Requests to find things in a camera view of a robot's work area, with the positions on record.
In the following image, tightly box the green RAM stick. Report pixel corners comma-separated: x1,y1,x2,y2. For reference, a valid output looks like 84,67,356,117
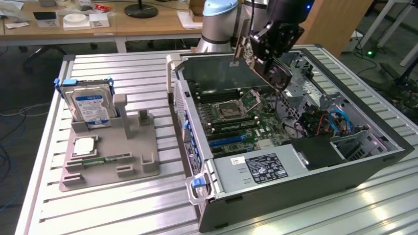
80,155,124,166

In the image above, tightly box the low-profile graphics card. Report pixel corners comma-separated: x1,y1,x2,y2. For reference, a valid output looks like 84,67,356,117
232,17,293,93

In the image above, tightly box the black office chair base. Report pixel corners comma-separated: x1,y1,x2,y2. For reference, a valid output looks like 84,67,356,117
18,45,68,74

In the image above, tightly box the grey power supply unit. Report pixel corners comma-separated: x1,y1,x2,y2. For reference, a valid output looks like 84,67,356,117
208,143,309,194

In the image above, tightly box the blue floor cable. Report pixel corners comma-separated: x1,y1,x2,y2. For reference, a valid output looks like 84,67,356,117
0,115,29,212

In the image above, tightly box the black plastic shroud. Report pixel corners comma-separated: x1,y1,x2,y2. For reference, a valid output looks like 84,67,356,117
289,136,349,171

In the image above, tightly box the hard disk with blue label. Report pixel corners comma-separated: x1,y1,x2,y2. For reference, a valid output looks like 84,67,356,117
62,84,117,130

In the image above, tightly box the stack of white papers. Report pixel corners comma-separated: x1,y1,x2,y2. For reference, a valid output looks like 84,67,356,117
177,11,204,30

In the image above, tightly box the blue expansion slot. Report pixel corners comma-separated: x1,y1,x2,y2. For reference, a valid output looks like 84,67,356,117
208,135,248,148

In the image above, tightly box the black round lamp base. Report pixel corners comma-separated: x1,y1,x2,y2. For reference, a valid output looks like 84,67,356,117
122,0,158,19

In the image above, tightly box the white box with round hole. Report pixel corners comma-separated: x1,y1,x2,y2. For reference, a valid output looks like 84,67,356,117
61,13,92,31

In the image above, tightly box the blue wire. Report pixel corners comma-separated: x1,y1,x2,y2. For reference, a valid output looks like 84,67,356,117
327,109,352,136

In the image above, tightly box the grey parts rack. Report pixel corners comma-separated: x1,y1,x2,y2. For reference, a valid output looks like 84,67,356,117
58,94,161,192

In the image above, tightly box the metal disk bay cage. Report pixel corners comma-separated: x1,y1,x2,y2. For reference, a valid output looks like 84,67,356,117
275,71,324,118

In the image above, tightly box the small white printed box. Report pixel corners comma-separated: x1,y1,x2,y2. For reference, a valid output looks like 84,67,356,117
88,13,109,29

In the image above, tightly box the open socket cover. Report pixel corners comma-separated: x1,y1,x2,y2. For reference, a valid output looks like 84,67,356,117
238,88,263,103

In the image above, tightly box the installed black RAM stick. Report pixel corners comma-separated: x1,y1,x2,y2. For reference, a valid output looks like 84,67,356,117
210,119,257,132

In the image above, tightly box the wooden cabinet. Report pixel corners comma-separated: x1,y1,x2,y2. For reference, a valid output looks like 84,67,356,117
287,0,375,57

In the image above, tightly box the open black PC case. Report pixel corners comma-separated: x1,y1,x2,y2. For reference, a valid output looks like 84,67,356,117
165,47,416,233

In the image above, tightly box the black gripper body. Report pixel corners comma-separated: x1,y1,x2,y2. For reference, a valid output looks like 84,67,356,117
265,0,315,25

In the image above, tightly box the red packet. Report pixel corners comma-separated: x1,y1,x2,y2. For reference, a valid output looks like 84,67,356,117
93,3,113,13

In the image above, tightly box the blue disk caddy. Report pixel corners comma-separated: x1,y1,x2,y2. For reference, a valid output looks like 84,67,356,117
50,77,113,99

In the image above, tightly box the CPU socket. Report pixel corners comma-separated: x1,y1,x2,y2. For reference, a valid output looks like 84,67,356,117
212,100,245,121

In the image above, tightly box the white desk frame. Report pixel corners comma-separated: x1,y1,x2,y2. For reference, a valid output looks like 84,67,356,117
356,0,418,67

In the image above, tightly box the silver CPU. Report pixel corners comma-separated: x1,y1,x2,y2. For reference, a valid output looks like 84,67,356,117
72,138,96,156

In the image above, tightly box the wooden desk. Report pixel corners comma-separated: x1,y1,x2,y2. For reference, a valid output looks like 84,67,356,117
0,0,295,47

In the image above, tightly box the green motherboard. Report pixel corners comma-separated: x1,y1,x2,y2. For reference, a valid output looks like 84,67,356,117
192,89,289,158

